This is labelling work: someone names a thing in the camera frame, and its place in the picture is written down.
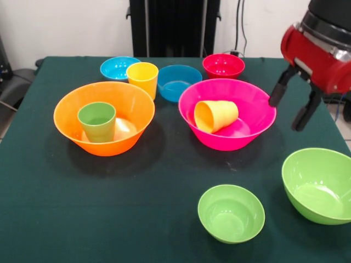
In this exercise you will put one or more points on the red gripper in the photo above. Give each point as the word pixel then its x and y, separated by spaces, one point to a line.
pixel 315 65

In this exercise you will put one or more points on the large pink bowl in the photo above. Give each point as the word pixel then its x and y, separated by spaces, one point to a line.
pixel 252 101

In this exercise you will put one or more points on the ridged yellow cup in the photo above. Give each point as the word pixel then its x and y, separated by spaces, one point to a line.
pixel 219 115

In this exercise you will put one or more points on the ridged green cup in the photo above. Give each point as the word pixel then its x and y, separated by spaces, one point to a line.
pixel 97 128

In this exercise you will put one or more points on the large orange bowl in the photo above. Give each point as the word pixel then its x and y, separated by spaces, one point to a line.
pixel 68 123

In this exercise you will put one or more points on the black plug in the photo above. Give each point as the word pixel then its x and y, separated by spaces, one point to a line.
pixel 234 52

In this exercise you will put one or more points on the small red bowl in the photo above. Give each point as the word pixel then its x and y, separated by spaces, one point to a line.
pixel 223 67

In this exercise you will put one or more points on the large green bowl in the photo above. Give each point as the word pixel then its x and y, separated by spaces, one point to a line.
pixel 315 191

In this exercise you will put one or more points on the dark blue bowl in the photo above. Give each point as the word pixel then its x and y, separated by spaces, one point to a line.
pixel 178 90

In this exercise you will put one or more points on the small green bowl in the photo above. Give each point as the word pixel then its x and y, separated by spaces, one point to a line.
pixel 230 219

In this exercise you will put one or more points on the smooth yellow cup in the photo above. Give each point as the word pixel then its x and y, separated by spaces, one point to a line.
pixel 142 82

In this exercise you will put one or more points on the small light blue bowl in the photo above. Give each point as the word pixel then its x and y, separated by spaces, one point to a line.
pixel 115 68

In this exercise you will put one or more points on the dark green tablecloth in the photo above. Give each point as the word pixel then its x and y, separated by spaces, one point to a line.
pixel 41 219

